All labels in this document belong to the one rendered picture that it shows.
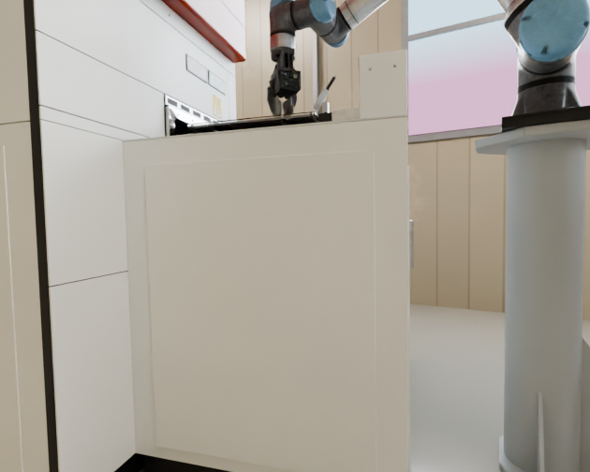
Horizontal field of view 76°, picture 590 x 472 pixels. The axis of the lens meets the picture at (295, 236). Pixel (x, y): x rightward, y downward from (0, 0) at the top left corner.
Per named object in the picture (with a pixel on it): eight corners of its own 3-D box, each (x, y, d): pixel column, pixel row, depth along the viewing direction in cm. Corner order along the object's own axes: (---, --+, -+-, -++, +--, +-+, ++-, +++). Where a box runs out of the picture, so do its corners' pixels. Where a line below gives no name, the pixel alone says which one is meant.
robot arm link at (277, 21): (288, -12, 103) (263, -3, 108) (289, 28, 104) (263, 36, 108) (302, 2, 110) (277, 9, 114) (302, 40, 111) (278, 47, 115)
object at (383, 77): (359, 125, 76) (358, 55, 76) (378, 161, 129) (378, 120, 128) (407, 121, 74) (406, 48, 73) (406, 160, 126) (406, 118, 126)
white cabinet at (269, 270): (136, 487, 90) (121, 141, 86) (272, 348, 182) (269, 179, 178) (417, 551, 72) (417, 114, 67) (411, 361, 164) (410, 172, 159)
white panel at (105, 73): (30, 120, 67) (17, -113, 65) (231, 170, 145) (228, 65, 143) (43, 118, 67) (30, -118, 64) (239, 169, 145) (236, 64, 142)
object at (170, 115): (164, 141, 102) (163, 106, 101) (235, 162, 144) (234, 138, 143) (170, 140, 101) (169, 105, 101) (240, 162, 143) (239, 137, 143)
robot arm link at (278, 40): (266, 42, 112) (292, 46, 115) (267, 58, 112) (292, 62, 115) (273, 31, 105) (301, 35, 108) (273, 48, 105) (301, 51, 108)
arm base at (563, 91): (582, 126, 92) (583, 86, 92) (585, 113, 80) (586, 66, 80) (512, 136, 101) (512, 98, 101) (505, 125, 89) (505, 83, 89)
